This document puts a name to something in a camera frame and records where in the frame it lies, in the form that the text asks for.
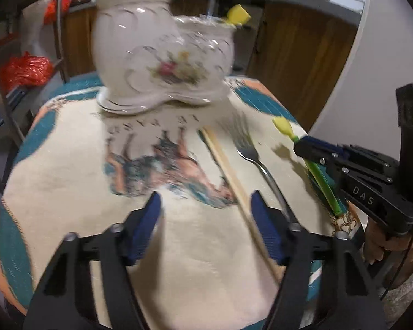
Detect white floral ceramic utensil holder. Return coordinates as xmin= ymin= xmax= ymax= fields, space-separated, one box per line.
xmin=91 ymin=0 xmax=237 ymax=108

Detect silver metal fork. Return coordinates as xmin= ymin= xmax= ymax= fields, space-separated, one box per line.
xmin=236 ymin=146 xmax=298 ymax=228

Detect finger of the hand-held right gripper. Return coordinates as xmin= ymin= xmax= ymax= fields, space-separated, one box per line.
xmin=317 ymin=139 xmax=399 ymax=178
xmin=293 ymin=136 xmax=346 ymax=180

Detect grey kitchen countertop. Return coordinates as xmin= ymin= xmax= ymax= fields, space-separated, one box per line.
xmin=65 ymin=0 xmax=363 ymax=25

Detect white ceramic drip tray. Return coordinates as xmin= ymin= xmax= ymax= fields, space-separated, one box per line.
xmin=96 ymin=87 xmax=228 ymax=116

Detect metal shelf rack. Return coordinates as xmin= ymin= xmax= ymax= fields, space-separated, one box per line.
xmin=0 ymin=0 xmax=71 ymax=193

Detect wooden base cabinets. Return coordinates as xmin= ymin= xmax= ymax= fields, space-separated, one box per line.
xmin=59 ymin=1 xmax=361 ymax=135

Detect printed horse tablecloth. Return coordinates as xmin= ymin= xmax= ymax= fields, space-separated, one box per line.
xmin=0 ymin=75 xmax=363 ymax=330

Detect small red plastic bag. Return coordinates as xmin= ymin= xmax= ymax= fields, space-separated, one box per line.
xmin=42 ymin=0 xmax=72 ymax=25

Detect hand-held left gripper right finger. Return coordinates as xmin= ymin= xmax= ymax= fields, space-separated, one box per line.
xmin=250 ymin=190 xmax=388 ymax=330

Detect wooden chopstick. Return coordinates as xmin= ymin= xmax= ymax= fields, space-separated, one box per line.
xmin=202 ymin=128 xmax=285 ymax=281

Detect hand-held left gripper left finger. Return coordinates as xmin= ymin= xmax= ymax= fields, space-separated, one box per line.
xmin=22 ymin=191 xmax=163 ymax=330

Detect person's right hand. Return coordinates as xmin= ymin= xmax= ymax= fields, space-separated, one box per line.
xmin=363 ymin=219 xmax=413 ymax=283

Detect black cable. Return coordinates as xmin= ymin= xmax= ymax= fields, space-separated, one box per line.
xmin=379 ymin=229 xmax=413 ymax=300

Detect large red plastic bag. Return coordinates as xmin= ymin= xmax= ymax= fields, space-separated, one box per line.
xmin=0 ymin=52 xmax=55 ymax=89

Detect green handled yellow utensil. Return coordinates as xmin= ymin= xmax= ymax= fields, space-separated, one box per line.
xmin=226 ymin=4 xmax=252 ymax=28
xmin=273 ymin=116 xmax=343 ymax=215

